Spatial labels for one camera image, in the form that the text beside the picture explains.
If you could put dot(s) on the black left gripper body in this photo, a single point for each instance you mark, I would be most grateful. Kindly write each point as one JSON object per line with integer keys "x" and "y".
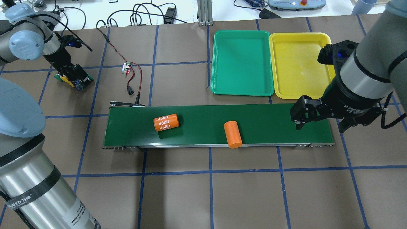
{"x": 59, "y": 58}

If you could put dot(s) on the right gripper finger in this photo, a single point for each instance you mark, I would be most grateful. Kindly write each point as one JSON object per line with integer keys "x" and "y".
{"x": 305, "y": 110}
{"x": 348, "y": 122}

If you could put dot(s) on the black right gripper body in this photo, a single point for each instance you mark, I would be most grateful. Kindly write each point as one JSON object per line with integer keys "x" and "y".
{"x": 351, "y": 99}

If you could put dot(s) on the plain orange cylinder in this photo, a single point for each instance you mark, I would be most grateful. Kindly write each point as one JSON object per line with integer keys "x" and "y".
{"x": 232, "y": 134}

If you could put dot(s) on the orange cylinder with 4680 print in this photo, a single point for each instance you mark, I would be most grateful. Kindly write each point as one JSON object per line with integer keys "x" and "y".
{"x": 166, "y": 122}

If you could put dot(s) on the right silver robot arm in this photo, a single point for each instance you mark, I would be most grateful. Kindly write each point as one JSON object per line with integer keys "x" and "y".
{"x": 383, "y": 52}

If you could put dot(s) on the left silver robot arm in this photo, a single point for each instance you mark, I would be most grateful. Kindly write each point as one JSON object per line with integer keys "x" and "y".
{"x": 31, "y": 185}

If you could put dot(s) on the yellow plastic tray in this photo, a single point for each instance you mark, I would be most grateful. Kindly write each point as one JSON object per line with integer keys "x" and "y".
{"x": 296, "y": 71}

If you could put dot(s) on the small motor controller board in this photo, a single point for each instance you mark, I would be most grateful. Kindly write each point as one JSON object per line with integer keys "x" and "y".
{"x": 126, "y": 67}

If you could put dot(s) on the green plastic tray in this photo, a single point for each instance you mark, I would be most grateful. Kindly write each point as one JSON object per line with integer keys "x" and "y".
{"x": 241, "y": 63}

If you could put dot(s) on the green conveyor belt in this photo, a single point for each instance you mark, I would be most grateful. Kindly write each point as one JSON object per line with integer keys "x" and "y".
{"x": 203, "y": 126}

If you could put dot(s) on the black power adapter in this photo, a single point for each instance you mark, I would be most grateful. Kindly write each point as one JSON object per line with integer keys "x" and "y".
{"x": 170, "y": 15}

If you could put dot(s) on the aluminium frame post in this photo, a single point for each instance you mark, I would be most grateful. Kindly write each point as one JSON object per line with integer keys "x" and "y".
{"x": 204, "y": 15}

